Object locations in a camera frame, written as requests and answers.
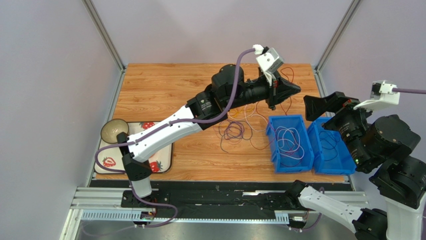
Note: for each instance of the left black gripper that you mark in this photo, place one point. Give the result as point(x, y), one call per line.
point(280, 91)

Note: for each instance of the strawberry print tray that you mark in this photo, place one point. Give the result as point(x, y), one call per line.
point(111, 159)

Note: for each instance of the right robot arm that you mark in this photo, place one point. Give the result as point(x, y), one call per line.
point(382, 149)

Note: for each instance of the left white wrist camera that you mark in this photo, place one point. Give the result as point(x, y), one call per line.
point(269, 61)

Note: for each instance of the left blue plastic bin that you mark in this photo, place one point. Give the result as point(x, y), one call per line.
point(290, 147)

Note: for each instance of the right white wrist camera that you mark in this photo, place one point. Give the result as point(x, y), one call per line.
point(381, 94)

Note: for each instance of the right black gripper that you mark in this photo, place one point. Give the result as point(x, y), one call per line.
point(336, 113)

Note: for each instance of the blue plastic bin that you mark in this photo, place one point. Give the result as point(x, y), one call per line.
point(330, 154)
point(290, 147)

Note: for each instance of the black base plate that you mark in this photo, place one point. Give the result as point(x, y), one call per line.
point(221, 200)

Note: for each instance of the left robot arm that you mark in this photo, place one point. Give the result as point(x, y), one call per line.
point(228, 90)

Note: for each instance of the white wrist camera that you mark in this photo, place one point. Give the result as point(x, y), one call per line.
point(381, 94)
point(269, 61)

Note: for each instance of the aluminium frame rail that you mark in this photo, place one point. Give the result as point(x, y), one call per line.
point(99, 202)

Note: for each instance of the right blue plastic bin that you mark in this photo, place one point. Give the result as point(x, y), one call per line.
point(330, 154)

